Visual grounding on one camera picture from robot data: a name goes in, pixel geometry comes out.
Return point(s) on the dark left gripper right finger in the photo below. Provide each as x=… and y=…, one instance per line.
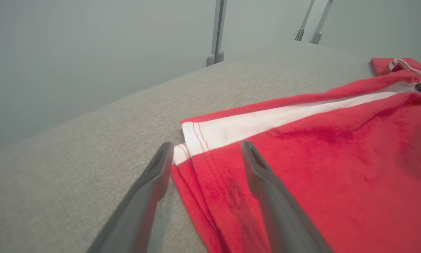
x=284, y=218

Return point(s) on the red shorts with white trim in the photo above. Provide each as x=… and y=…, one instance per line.
x=336, y=158

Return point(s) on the white partition panel grey frame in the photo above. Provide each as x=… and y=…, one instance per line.
x=382, y=24
x=259, y=24

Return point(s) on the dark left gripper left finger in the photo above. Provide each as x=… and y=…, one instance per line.
x=143, y=203

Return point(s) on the wide white partition panel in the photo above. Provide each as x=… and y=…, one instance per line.
x=91, y=52

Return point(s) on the red Bulls 23 jersey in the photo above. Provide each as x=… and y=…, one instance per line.
x=380, y=65

